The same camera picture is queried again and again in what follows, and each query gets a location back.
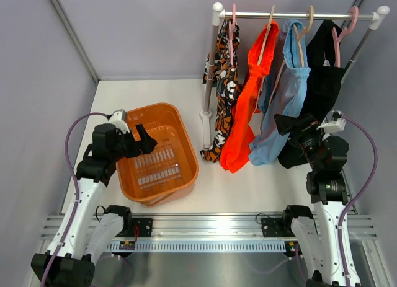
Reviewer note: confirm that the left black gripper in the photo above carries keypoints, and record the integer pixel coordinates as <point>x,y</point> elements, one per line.
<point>145,145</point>

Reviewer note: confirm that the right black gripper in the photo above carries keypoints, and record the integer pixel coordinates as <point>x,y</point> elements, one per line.
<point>299,126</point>

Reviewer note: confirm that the light blue shorts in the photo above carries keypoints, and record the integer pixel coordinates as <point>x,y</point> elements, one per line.
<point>284,92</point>

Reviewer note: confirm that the bright orange shorts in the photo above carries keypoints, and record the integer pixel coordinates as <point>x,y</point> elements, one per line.
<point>235,153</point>

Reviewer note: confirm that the camouflage patterned shorts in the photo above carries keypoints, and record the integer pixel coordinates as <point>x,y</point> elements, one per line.
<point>225,81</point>

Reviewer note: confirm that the beige hanger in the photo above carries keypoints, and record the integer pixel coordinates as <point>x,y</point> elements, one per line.
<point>299,35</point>
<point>268,28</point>

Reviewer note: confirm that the pink hanger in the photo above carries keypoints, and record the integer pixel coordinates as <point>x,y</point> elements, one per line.
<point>337,38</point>
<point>231,29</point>

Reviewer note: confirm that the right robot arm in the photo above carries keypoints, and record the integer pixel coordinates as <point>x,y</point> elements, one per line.
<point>321,231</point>

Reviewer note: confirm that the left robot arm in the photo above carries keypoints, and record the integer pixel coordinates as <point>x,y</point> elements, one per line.
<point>71,257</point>

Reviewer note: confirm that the black shorts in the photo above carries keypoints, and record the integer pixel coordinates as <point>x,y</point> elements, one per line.
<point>324,81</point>

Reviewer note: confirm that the orange plastic basket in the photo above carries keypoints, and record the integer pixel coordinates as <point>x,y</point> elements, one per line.
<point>170,171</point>

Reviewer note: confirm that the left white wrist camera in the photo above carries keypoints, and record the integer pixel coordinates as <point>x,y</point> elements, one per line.
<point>118,119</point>

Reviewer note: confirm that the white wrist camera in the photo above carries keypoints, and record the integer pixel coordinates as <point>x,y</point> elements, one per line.
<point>337,123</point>
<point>118,119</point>

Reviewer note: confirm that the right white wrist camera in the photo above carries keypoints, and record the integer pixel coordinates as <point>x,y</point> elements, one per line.
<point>337,123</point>

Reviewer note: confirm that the aluminium mounting rail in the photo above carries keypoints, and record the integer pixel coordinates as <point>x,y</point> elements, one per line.
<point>215,226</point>

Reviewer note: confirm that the white slotted cable duct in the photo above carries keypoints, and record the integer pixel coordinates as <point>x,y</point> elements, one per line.
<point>265,246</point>

